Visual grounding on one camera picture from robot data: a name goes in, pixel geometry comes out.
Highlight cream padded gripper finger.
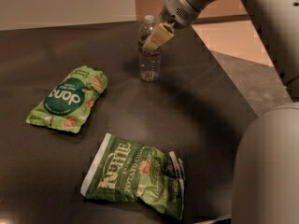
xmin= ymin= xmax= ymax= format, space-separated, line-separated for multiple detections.
xmin=142 ymin=22 xmax=174 ymax=51

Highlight clear plastic water bottle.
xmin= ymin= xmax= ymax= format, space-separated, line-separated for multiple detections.
xmin=138 ymin=15 xmax=162 ymax=82

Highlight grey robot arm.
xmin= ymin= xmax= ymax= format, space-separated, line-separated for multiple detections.
xmin=144 ymin=0 xmax=299 ymax=224

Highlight green Dang snack bag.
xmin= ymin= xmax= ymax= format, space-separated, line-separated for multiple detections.
xmin=26 ymin=65 xmax=107 ymax=133

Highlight green Kettle jalapeno chip bag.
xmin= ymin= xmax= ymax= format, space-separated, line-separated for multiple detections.
xmin=80 ymin=133 xmax=185 ymax=220

